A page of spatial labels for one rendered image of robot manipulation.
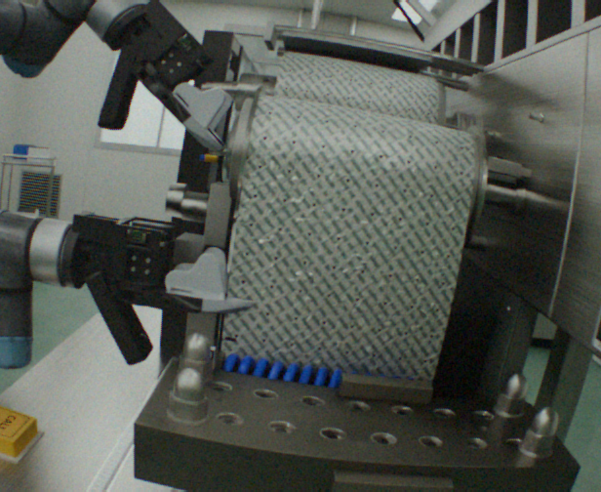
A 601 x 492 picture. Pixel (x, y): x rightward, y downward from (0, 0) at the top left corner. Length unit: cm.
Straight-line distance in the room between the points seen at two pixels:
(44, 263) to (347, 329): 34
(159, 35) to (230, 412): 44
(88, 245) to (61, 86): 624
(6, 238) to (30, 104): 638
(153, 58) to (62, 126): 612
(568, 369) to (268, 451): 54
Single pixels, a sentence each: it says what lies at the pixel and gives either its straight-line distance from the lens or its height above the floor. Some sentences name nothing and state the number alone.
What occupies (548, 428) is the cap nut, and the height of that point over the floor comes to 106.
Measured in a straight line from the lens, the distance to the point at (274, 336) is 63.
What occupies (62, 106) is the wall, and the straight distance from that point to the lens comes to 682.
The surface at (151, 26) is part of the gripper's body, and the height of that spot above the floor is 139.
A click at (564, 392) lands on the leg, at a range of 90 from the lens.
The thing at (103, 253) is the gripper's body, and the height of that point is 112.
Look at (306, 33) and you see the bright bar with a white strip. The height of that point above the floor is 144.
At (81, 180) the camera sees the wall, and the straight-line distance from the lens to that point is 668.
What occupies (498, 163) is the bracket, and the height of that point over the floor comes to 128.
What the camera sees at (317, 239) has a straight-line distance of 61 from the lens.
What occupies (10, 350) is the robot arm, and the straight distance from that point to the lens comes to 71.
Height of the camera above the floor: 126
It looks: 9 degrees down
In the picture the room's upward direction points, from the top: 9 degrees clockwise
